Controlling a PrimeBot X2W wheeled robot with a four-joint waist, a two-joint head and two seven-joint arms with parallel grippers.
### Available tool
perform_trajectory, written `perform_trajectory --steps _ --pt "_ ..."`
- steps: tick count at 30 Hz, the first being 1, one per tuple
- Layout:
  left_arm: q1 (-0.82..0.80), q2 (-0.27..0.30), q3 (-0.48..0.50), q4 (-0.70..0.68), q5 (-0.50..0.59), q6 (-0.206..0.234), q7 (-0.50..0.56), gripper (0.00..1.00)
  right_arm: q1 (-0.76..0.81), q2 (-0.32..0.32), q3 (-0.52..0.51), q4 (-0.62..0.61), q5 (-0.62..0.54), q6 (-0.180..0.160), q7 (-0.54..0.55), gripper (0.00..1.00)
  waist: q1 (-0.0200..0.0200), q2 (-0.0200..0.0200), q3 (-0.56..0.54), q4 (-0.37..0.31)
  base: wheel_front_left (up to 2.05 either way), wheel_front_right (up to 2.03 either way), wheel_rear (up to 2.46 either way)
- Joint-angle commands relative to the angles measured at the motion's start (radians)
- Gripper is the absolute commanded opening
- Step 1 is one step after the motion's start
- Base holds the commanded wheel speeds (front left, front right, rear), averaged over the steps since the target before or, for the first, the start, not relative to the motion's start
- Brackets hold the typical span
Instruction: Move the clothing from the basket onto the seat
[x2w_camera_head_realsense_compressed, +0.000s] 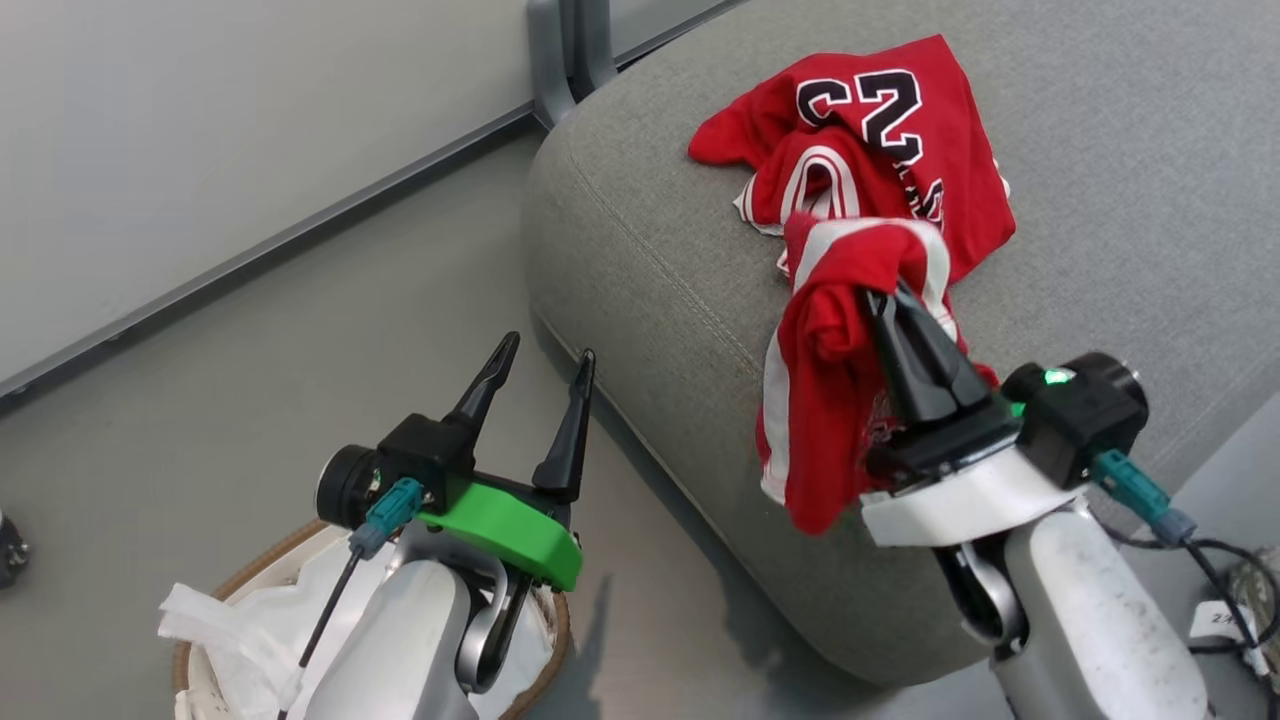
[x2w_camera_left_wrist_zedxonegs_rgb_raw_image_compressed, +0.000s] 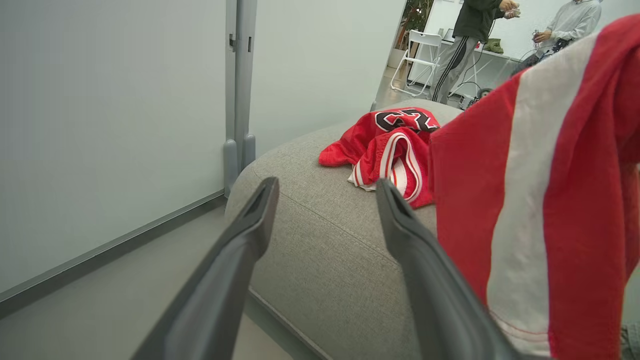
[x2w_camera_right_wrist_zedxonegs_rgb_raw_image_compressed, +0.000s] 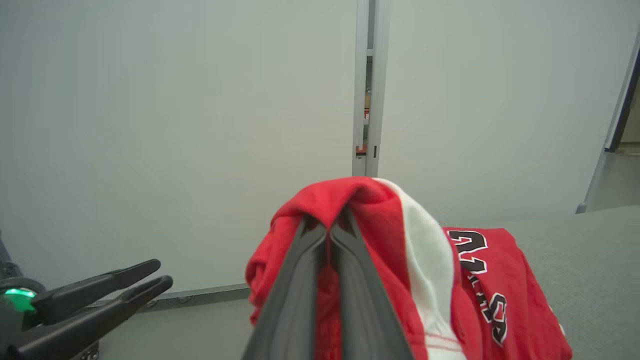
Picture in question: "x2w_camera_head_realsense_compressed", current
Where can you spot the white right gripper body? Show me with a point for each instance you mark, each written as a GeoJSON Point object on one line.
{"type": "Point", "coordinates": [960, 500]}

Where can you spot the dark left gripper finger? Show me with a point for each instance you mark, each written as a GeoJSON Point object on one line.
{"type": "Point", "coordinates": [570, 430]}
{"type": "Point", "coordinates": [485, 380]}

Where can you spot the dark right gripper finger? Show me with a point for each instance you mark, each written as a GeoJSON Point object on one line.
{"type": "Point", "coordinates": [945, 365]}
{"type": "Point", "coordinates": [900, 370]}

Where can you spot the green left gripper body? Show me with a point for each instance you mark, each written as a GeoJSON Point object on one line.
{"type": "Point", "coordinates": [510, 530]}

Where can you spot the red basketball jersey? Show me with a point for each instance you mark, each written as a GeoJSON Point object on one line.
{"type": "Point", "coordinates": [850, 180]}

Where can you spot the grey fabric sofa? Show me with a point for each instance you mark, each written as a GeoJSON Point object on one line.
{"type": "Point", "coordinates": [680, 250]}

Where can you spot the brown wicker laundry basket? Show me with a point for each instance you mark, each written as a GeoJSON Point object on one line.
{"type": "Point", "coordinates": [240, 573]}

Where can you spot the white paper tag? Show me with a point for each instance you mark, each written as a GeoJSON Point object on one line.
{"type": "Point", "coordinates": [1222, 620]}

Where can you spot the black caster wheel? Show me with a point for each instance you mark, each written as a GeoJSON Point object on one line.
{"type": "Point", "coordinates": [10, 555]}

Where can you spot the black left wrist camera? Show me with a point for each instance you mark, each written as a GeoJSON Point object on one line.
{"type": "Point", "coordinates": [415, 455]}

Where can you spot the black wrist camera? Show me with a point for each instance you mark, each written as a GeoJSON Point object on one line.
{"type": "Point", "coordinates": [1085, 420]}
{"type": "Point", "coordinates": [415, 455]}

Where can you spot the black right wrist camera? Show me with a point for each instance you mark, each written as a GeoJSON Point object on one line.
{"type": "Point", "coordinates": [1085, 420]}

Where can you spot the grey partition bottom rail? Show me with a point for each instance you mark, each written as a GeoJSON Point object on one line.
{"type": "Point", "coordinates": [680, 22]}
{"type": "Point", "coordinates": [300, 226]}

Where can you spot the grey partition post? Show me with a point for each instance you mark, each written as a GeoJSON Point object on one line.
{"type": "Point", "coordinates": [592, 40]}
{"type": "Point", "coordinates": [550, 60]}

